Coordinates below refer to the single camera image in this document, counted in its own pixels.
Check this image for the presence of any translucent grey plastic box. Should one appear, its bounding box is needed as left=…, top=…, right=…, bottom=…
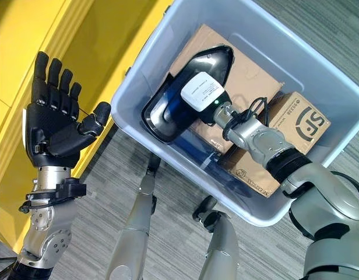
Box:
left=110, top=0, right=359, bottom=228

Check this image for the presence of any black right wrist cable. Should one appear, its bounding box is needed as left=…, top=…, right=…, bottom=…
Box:
left=222, top=97, right=270, bottom=141

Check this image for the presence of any yellow shelf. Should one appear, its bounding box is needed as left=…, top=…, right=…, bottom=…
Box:
left=0, top=0, right=175, bottom=255

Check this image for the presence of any silver right robot leg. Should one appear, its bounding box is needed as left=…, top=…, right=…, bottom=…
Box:
left=192, top=195, right=240, bottom=280

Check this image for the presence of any black sole-shaped part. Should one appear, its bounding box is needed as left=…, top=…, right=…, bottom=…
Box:
left=141, top=43, right=234, bottom=144

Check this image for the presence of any silver left robot leg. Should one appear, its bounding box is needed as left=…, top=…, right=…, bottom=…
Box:
left=104, top=153, right=161, bottom=280

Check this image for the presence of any large plain cardboard box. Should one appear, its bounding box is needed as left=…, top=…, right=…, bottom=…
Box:
left=167, top=24, right=286, bottom=155

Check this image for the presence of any silver robot leg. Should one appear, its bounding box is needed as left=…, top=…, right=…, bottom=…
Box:
left=104, top=153, right=161, bottom=280
left=192, top=195, right=240, bottom=280

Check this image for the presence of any cardboard box with SF print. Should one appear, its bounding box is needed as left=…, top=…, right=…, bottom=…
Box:
left=219, top=91, right=332, bottom=199

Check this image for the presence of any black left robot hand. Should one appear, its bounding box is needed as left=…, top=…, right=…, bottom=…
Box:
left=23, top=51, right=112, bottom=169

